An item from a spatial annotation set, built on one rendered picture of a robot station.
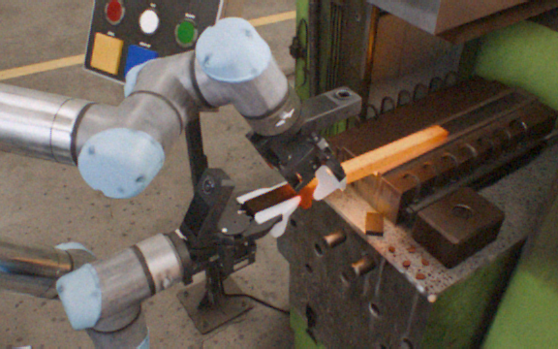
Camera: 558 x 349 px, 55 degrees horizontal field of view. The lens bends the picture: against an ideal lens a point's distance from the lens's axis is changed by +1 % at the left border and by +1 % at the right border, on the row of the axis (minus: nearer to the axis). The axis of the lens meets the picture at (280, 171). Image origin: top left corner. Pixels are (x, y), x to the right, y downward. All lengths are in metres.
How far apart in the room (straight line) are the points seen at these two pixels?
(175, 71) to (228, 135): 2.02
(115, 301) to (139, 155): 0.24
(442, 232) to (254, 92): 0.39
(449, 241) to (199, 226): 0.38
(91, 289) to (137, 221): 1.57
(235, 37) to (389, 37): 0.54
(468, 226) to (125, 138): 0.55
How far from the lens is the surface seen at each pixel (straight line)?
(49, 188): 2.56
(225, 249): 0.77
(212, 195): 0.72
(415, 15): 0.75
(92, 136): 0.58
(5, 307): 2.17
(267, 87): 0.64
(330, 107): 0.75
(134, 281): 0.73
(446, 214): 0.89
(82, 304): 0.73
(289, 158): 0.75
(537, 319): 1.05
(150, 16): 1.21
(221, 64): 0.60
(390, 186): 0.91
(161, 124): 0.59
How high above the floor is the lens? 1.58
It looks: 40 degrees down
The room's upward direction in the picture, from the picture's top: straight up
